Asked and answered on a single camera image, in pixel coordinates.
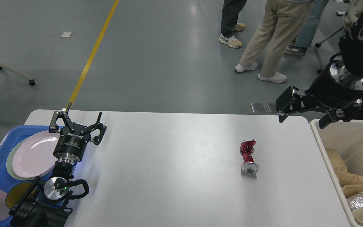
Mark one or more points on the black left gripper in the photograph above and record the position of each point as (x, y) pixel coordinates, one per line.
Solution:
(72, 145)

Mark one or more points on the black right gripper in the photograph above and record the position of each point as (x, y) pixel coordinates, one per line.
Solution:
(335, 87)

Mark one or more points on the pink plate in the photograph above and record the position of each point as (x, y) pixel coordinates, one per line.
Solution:
(33, 154)

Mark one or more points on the teal mug yellow inside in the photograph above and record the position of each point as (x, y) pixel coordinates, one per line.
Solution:
(15, 193)

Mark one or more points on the brown paper bag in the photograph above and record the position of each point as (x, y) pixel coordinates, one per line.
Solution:
(351, 184)

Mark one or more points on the crushed red can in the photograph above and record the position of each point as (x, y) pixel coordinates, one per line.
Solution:
(249, 166)

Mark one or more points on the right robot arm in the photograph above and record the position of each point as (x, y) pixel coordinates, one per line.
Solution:
(351, 50)

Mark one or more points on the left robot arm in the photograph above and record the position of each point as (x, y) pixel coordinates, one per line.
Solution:
(44, 203)

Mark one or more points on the metal floor plate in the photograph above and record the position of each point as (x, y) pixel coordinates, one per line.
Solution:
(263, 107)

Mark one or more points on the beige plastic bin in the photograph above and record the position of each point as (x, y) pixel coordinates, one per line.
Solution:
(347, 139)

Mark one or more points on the person in light jeans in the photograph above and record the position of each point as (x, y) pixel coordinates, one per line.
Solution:
(303, 39)

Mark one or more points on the green plate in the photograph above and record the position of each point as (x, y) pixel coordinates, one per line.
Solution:
(10, 160)

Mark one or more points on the blue plastic tray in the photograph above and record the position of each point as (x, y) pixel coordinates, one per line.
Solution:
(26, 152)

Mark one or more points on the person in khaki trousers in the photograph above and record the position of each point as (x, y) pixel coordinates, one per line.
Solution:
(281, 22)

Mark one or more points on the person in dark jeans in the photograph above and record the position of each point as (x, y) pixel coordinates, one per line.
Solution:
(229, 23)

